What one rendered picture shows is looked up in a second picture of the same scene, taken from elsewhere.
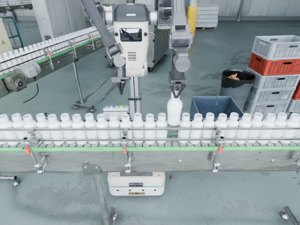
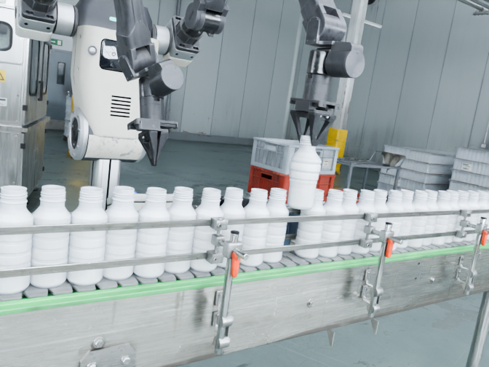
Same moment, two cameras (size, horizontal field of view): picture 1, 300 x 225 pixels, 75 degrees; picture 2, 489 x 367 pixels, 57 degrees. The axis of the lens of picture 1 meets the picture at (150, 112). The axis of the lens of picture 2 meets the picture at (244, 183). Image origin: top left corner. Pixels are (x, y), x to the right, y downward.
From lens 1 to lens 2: 68 cm
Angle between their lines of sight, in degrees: 40
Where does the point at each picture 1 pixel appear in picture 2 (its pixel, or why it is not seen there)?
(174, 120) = (311, 195)
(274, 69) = not seen: hidden behind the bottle
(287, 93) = not seen: hidden behind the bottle
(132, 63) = (118, 124)
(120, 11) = (96, 9)
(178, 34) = (332, 19)
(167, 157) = (289, 294)
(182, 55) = (356, 46)
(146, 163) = (247, 321)
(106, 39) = (137, 28)
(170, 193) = not seen: outside the picture
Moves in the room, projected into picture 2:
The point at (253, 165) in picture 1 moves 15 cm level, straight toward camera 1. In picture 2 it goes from (410, 294) to (428, 318)
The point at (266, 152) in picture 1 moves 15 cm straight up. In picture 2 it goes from (426, 261) to (436, 212)
